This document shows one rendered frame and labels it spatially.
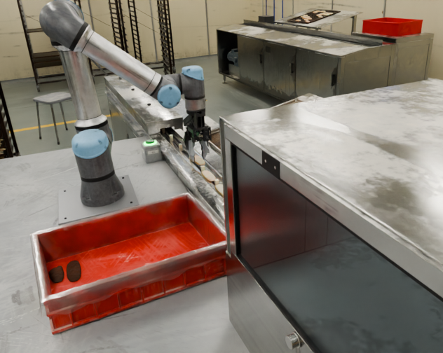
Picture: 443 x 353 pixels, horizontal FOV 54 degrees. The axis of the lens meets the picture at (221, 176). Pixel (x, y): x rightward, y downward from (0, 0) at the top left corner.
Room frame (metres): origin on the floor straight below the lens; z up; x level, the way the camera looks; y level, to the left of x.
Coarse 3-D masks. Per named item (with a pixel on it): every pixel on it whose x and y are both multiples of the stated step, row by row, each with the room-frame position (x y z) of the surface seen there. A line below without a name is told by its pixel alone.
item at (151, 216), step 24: (96, 216) 1.10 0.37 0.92; (120, 216) 1.12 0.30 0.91; (144, 216) 1.14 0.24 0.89; (168, 216) 1.17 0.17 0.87; (192, 216) 1.17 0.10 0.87; (48, 240) 1.03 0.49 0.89; (72, 240) 1.06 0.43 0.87; (96, 240) 1.08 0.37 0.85; (120, 240) 1.11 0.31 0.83; (216, 240) 1.01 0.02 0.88; (168, 264) 0.86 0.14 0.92; (192, 264) 0.88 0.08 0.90; (48, 288) 0.82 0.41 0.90; (72, 288) 0.78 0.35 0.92; (96, 288) 0.79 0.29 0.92; (120, 288) 0.80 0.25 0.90; (48, 312) 0.74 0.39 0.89
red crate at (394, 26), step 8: (368, 24) 4.92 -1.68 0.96; (376, 24) 4.81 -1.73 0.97; (384, 24) 4.71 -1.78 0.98; (392, 24) 4.62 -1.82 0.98; (400, 24) 4.56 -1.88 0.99; (408, 24) 4.61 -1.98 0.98; (416, 24) 4.66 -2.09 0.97; (368, 32) 4.91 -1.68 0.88; (376, 32) 4.80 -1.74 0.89; (384, 32) 4.70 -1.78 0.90; (392, 32) 4.61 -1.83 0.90; (400, 32) 4.57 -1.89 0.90; (408, 32) 4.62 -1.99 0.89; (416, 32) 4.67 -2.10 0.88
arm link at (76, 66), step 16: (64, 0) 1.50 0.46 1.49; (80, 16) 1.48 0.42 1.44; (64, 48) 1.46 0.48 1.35; (64, 64) 1.48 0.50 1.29; (80, 64) 1.48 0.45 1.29; (80, 80) 1.47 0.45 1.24; (80, 96) 1.47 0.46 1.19; (96, 96) 1.51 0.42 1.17; (80, 112) 1.47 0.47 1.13; (96, 112) 1.49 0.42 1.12; (80, 128) 1.46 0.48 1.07; (96, 128) 1.47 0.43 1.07
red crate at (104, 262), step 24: (144, 240) 1.11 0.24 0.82; (168, 240) 1.11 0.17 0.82; (192, 240) 1.10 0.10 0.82; (48, 264) 1.02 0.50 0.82; (96, 264) 1.01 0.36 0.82; (120, 264) 1.00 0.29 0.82; (144, 264) 0.99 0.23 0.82; (216, 264) 0.92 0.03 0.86; (144, 288) 0.84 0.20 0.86; (168, 288) 0.87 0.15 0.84; (72, 312) 0.77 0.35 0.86; (96, 312) 0.79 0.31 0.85
